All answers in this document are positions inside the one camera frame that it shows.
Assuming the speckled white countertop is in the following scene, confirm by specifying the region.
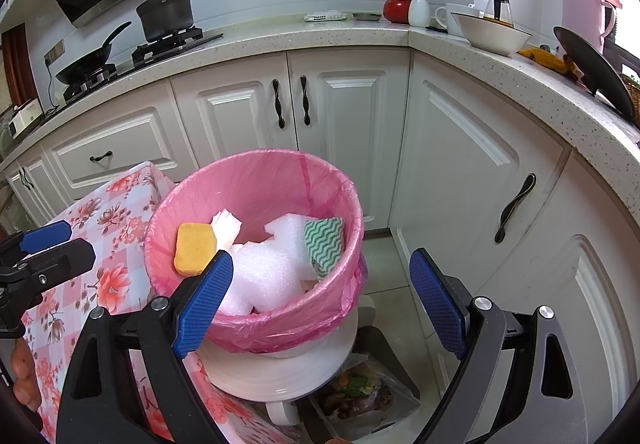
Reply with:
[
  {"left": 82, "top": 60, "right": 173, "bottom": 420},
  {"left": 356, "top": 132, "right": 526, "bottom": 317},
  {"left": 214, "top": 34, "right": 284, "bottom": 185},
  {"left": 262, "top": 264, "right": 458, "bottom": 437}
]
[{"left": 0, "top": 21, "right": 640, "bottom": 205}]

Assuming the black gas stove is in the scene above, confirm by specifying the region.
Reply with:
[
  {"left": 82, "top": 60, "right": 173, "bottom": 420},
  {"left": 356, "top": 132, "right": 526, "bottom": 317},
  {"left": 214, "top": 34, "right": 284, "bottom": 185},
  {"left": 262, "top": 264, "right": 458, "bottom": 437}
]
[{"left": 60, "top": 26, "right": 225, "bottom": 100}]

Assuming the black wok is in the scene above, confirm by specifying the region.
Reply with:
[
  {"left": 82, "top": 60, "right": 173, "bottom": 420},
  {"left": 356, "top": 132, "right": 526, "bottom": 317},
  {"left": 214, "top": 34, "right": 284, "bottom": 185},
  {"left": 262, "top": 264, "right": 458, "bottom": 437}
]
[{"left": 55, "top": 20, "right": 133, "bottom": 85}]

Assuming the white bowl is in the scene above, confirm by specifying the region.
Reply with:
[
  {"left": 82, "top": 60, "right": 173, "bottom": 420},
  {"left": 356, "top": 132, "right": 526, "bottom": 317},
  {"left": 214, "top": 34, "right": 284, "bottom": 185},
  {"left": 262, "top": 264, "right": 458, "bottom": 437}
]
[{"left": 450, "top": 12, "right": 534, "bottom": 56}]

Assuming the green striped cloth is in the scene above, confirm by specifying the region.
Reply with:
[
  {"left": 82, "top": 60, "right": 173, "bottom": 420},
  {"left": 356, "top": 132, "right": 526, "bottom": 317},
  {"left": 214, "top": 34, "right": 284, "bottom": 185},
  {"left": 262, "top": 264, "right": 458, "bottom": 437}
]
[{"left": 304, "top": 217, "right": 346, "bottom": 275}]

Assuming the yellow sponge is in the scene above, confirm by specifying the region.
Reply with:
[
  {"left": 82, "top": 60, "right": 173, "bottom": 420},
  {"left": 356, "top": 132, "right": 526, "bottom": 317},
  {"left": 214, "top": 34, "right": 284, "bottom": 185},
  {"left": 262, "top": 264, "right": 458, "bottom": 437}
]
[{"left": 173, "top": 222, "right": 221, "bottom": 277}]

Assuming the wicker basket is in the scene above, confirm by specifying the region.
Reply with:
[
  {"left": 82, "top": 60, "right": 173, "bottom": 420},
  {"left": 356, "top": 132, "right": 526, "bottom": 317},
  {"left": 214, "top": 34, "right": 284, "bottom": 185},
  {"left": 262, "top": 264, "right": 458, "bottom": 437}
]
[{"left": 617, "top": 71, "right": 640, "bottom": 120}]

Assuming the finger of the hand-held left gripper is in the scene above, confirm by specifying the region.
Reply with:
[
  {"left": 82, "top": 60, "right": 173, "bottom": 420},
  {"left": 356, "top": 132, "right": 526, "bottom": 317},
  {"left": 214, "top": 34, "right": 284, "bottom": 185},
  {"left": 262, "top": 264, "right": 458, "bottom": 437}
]
[
  {"left": 0, "top": 220, "right": 72, "bottom": 257},
  {"left": 0, "top": 238, "right": 97, "bottom": 297}
]

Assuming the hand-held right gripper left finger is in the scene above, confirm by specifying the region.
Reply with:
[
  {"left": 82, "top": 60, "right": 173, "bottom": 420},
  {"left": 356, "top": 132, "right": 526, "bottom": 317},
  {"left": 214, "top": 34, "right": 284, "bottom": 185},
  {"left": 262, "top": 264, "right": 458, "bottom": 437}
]
[{"left": 56, "top": 250, "right": 235, "bottom": 444}]

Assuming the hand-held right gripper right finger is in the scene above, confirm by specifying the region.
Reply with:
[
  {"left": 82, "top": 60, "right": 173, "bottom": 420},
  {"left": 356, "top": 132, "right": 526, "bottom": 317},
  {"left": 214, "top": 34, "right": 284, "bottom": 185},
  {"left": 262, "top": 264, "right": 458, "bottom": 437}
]
[{"left": 409, "top": 248, "right": 588, "bottom": 444}]

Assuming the white cabinet door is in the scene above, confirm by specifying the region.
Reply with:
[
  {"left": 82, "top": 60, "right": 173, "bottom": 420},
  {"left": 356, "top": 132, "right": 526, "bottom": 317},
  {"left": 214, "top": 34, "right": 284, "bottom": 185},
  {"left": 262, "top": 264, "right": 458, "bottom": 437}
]
[
  {"left": 170, "top": 51, "right": 301, "bottom": 190},
  {"left": 390, "top": 54, "right": 571, "bottom": 295},
  {"left": 287, "top": 49, "right": 413, "bottom": 235},
  {"left": 4, "top": 169, "right": 36, "bottom": 227},
  {"left": 465, "top": 151, "right": 640, "bottom": 444},
  {"left": 20, "top": 156, "right": 71, "bottom": 225}
]

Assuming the grey plastic container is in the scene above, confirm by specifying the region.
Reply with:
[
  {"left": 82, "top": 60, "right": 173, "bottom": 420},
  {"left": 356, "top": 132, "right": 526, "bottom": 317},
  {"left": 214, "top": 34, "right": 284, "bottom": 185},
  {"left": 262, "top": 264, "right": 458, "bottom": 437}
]
[{"left": 350, "top": 324, "right": 421, "bottom": 400}]

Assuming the black power cable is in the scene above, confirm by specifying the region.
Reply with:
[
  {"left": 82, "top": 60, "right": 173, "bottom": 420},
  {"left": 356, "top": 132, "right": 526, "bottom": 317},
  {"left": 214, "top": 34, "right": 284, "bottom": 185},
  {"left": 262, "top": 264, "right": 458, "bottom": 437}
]
[{"left": 46, "top": 64, "right": 58, "bottom": 115}]

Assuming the clear bag of food waste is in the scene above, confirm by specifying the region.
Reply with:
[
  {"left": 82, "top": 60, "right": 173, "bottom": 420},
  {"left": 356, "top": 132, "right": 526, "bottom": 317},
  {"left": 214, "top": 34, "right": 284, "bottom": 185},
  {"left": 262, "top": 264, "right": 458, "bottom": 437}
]
[{"left": 307, "top": 356, "right": 421, "bottom": 442}]

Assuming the white cup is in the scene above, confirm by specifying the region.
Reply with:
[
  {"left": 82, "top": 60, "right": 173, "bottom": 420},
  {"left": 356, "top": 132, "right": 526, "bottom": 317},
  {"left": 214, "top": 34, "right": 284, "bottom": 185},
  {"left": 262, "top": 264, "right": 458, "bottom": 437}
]
[{"left": 434, "top": 2, "right": 481, "bottom": 37}]

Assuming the person's left hand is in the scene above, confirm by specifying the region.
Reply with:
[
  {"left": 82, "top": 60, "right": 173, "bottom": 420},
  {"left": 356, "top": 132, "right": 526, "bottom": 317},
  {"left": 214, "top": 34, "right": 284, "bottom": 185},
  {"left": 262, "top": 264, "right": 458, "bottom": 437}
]
[{"left": 10, "top": 336, "right": 45, "bottom": 414}]

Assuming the red enamel pot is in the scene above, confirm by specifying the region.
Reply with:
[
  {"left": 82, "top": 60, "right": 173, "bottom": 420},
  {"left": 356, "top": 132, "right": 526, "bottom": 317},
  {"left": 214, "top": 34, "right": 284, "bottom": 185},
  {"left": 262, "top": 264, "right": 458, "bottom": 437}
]
[{"left": 383, "top": 0, "right": 413, "bottom": 24}]

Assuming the pink floral tablecloth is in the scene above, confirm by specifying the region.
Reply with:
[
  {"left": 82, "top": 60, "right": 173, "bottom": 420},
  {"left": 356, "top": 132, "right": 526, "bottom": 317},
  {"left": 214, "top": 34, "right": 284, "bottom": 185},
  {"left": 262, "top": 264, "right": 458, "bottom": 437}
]
[{"left": 20, "top": 161, "right": 301, "bottom": 444}]

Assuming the white jar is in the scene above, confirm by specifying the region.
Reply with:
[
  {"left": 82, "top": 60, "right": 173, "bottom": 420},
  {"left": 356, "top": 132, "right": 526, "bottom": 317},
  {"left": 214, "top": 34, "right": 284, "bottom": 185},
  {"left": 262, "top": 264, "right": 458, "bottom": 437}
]
[{"left": 407, "top": 0, "right": 432, "bottom": 28}]

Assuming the white foam block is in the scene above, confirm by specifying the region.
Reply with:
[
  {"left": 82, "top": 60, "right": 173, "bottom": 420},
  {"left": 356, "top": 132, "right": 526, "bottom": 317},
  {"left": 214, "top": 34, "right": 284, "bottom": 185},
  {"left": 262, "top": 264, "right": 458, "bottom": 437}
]
[
  {"left": 220, "top": 244, "right": 321, "bottom": 317},
  {"left": 210, "top": 209, "right": 244, "bottom": 250},
  {"left": 262, "top": 215, "right": 308, "bottom": 250}
]

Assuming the black pan on right counter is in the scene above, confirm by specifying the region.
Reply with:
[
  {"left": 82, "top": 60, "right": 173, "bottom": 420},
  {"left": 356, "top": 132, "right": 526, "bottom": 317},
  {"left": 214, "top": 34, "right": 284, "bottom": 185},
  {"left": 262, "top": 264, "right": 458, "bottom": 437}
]
[{"left": 552, "top": 26, "right": 637, "bottom": 121}]

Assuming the black stockpot with lid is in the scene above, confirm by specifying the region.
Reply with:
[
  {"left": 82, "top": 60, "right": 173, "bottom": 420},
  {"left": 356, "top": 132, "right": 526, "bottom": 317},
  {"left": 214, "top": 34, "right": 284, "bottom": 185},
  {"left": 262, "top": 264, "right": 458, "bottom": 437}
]
[{"left": 135, "top": 0, "right": 196, "bottom": 44}]

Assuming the white drawer front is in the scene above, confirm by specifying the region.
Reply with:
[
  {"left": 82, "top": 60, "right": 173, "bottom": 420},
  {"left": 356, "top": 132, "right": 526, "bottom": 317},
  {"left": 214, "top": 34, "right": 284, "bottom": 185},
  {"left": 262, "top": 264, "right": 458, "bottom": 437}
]
[{"left": 45, "top": 96, "right": 198, "bottom": 192}]

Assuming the yellow dishcloth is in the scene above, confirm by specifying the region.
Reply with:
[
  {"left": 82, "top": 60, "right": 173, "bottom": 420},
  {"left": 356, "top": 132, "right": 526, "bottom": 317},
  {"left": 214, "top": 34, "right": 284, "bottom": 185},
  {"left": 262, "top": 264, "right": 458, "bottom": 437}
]
[{"left": 517, "top": 46, "right": 583, "bottom": 77}]

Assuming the pink trash bin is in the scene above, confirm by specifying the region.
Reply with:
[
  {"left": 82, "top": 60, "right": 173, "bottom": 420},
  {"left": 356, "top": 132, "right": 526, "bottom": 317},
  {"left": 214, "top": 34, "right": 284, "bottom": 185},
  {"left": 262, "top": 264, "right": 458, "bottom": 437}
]
[{"left": 144, "top": 149, "right": 366, "bottom": 355}]

